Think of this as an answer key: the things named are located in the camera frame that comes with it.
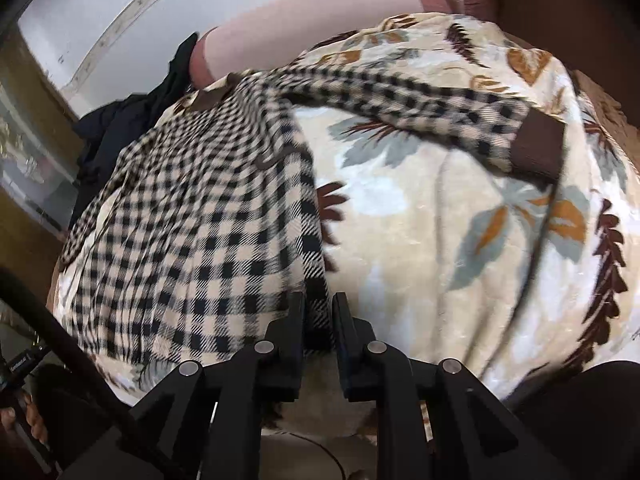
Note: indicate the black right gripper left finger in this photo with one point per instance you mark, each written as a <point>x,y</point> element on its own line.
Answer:
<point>204,422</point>

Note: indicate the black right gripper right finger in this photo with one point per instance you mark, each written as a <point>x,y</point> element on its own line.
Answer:
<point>435,421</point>

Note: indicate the black beige checkered shirt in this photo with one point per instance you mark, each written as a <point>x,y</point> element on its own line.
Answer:
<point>209,221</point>

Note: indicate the dark navy clothing pile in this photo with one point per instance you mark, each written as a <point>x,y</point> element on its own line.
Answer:
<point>112,127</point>

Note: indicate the person's left hand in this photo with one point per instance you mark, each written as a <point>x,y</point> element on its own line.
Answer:
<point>29,409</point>

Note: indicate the leaf patterned fleece blanket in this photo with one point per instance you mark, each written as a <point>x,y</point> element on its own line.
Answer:
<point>519,278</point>

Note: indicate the wooden cabinet with glass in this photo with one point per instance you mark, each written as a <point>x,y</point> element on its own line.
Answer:
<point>38,167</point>

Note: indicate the pink mattress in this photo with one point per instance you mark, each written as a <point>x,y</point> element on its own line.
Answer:
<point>274,34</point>

